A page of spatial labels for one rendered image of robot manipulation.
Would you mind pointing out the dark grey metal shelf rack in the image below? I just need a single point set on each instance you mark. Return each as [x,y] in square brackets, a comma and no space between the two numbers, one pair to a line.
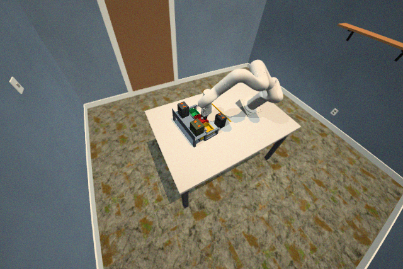
[184,125]

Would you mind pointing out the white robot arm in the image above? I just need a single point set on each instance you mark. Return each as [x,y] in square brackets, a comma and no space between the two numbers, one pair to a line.
[256,78]

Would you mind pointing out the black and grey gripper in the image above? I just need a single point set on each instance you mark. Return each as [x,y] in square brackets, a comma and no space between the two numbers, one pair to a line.
[205,112]

